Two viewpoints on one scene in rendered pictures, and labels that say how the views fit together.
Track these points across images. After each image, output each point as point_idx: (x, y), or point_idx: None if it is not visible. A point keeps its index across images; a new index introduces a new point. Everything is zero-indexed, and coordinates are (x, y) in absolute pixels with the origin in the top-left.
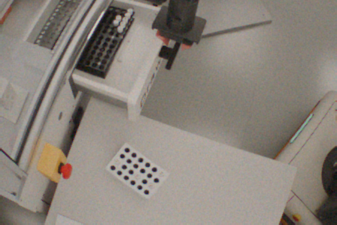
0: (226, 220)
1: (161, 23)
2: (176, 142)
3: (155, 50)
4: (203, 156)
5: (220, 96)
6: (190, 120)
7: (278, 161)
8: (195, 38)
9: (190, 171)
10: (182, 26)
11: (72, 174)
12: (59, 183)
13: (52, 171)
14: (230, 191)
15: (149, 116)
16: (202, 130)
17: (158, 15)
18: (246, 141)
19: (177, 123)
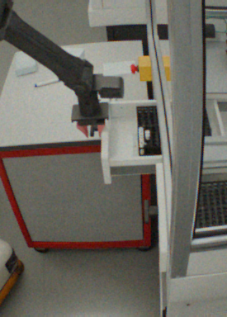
0: (30, 106)
1: (102, 105)
2: (78, 132)
3: None
4: (57, 131)
5: None
6: (100, 316)
7: (0, 260)
8: (75, 105)
9: (63, 121)
10: None
11: (139, 95)
12: (145, 87)
13: (139, 58)
14: (33, 120)
15: (139, 307)
16: (86, 312)
17: (107, 109)
18: (40, 313)
19: (111, 310)
